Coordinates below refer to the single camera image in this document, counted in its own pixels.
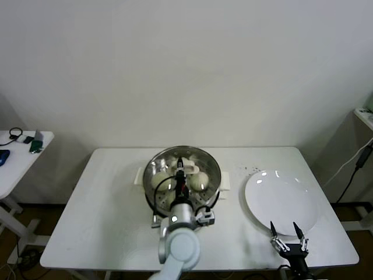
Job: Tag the stainless steel steamer basket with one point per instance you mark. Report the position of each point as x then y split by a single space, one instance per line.
225 181

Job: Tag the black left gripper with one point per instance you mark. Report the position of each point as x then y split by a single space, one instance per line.
180 182

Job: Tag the small black device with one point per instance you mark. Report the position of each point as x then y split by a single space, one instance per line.
28 139

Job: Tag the white stand foot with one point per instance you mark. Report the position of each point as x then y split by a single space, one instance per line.
362 216

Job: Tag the green object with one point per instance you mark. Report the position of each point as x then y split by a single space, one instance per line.
36 144

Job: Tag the blue object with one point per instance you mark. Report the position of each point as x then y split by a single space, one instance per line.
3 157

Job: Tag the white side table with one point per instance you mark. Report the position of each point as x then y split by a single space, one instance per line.
17 166

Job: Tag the large white plate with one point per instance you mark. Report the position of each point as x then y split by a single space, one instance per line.
279 201

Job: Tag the round glass pot lid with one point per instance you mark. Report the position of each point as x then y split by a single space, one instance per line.
192 168

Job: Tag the white steamed baozi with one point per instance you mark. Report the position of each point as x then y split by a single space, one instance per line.
174 164
199 180
159 178

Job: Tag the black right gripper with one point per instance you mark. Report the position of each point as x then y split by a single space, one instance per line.
295 252

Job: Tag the white shelf board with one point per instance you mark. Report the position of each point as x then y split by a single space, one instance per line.
364 116

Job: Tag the grey card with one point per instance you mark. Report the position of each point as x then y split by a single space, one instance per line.
39 135

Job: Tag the small white adapter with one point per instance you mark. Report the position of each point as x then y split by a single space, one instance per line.
20 139

